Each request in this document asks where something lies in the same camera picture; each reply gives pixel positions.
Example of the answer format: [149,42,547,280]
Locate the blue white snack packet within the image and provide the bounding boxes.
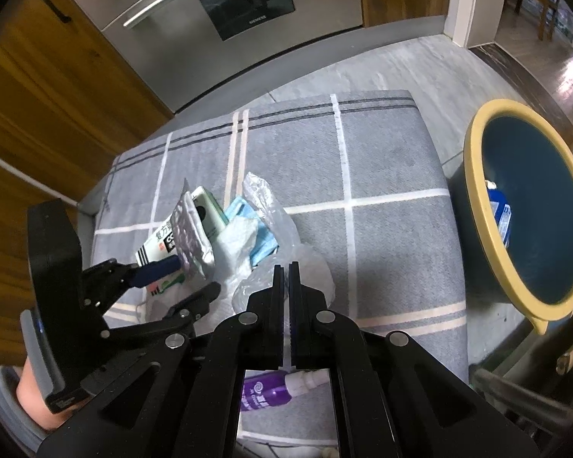
[484,181,515,249]

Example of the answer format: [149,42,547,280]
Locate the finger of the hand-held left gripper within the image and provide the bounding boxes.
[81,254,192,316]
[100,281,222,340]

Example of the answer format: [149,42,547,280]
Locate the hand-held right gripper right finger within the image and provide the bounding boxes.
[289,261,541,458]

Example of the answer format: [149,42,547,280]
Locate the teal bin with yellow rim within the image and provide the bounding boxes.
[463,99,573,336]

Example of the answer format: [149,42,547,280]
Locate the wooden handle tool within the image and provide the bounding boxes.
[556,341,573,376]

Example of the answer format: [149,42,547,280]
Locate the clear water jug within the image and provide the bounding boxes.
[554,4,573,49]

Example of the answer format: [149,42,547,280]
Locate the white medicine box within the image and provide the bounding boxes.
[136,222,196,304]

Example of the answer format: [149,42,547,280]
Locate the silver blister pack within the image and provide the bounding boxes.
[171,179,215,278]

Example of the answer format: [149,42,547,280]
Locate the grey checked cushion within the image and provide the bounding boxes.
[79,90,469,450]

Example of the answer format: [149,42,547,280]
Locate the person's left forearm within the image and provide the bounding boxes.
[0,355,77,454]

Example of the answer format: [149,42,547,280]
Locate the stainless steel built-in oven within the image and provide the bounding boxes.
[45,0,364,115]

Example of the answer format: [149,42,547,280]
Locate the purple spray bottle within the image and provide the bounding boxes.
[241,369,328,414]

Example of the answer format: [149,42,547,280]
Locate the white tissue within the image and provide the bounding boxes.
[210,217,259,293]

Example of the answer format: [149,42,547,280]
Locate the wooden chair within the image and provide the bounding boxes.
[508,0,562,42]

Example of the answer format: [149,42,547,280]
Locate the blue face mask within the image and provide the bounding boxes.
[224,195,280,266]

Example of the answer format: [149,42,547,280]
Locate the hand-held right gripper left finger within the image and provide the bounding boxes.
[38,262,285,458]

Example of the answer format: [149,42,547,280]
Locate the green white box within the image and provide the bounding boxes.
[191,186,230,240]

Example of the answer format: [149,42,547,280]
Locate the clear plastic bag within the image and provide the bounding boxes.
[231,172,336,316]

